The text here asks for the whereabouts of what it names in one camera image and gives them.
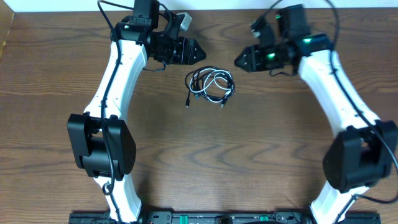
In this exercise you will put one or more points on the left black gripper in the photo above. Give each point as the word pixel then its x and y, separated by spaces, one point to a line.
pixel 182 58

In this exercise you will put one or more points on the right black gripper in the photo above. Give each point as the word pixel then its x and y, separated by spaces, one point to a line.
pixel 249 61

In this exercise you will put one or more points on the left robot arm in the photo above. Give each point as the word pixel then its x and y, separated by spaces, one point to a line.
pixel 101 141

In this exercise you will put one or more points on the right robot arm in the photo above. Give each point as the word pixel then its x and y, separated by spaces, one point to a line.
pixel 363 149

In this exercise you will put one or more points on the wooden panel at left edge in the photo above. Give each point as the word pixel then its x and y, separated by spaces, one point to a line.
pixel 6 20

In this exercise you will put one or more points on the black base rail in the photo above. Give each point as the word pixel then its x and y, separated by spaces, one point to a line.
pixel 280 216

